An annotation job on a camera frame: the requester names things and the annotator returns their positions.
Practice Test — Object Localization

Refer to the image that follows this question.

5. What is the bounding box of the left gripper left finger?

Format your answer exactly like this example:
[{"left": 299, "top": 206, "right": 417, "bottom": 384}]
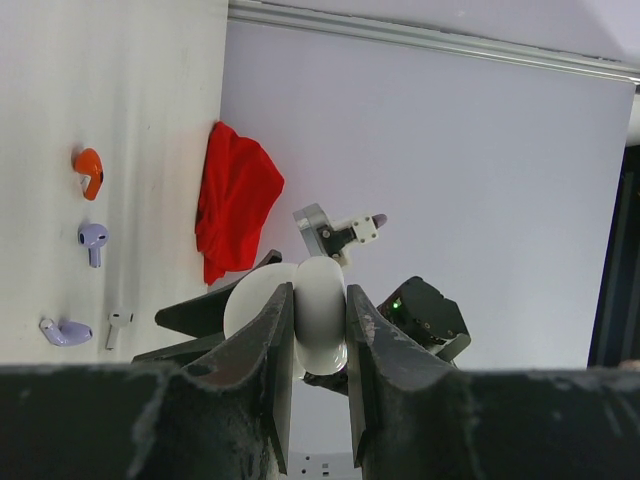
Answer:
[{"left": 130, "top": 283, "right": 294, "bottom": 479}]

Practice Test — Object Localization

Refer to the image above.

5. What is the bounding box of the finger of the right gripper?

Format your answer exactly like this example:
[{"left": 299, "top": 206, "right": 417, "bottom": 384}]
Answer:
[
  {"left": 154, "top": 249, "right": 282, "bottom": 339},
  {"left": 131, "top": 333, "right": 225, "bottom": 367}
]

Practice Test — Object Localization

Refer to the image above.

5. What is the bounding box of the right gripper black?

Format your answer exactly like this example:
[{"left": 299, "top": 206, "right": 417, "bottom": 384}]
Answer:
[{"left": 377, "top": 276, "right": 471, "bottom": 365}]

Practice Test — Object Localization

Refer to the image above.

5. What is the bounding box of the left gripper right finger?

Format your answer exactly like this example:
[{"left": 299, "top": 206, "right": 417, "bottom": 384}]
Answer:
[{"left": 346, "top": 285, "right": 480, "bottom": 479}]

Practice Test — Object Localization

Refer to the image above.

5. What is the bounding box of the white earbud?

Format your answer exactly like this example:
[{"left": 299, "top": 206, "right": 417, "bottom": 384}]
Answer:
[{"left": 105, "top": 309, "right": 134, "bottom": 351}]

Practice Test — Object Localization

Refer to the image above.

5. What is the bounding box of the white charging case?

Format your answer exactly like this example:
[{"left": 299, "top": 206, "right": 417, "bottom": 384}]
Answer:
[{"left": 223, "top": 256, "right": 348, "bottom": 378}]

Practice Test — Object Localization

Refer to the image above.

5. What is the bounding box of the purple earbud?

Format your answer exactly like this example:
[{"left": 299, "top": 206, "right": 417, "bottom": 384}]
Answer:
[
  {"left": 78, "top": 223, "right": 109, "bottom": 268},
  {"left": 39, "top": 318, "right": 93, "bottom": 348}
]

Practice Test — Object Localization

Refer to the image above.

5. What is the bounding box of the red cloth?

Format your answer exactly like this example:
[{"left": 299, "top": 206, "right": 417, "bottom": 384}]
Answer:
[{"left": 195, "top": 121, "right": 285, "bottom": 286}]

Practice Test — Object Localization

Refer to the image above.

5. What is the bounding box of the orange earbud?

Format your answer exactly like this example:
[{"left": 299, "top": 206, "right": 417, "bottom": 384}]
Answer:
[{"left": 73, "top": 148, "right": 104, "bottom": 201}]

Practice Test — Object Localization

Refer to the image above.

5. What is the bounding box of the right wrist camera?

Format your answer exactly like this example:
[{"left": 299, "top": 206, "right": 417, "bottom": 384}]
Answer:
[{"left": 293, "top": 203, "right": 388, "bottom": 269}]

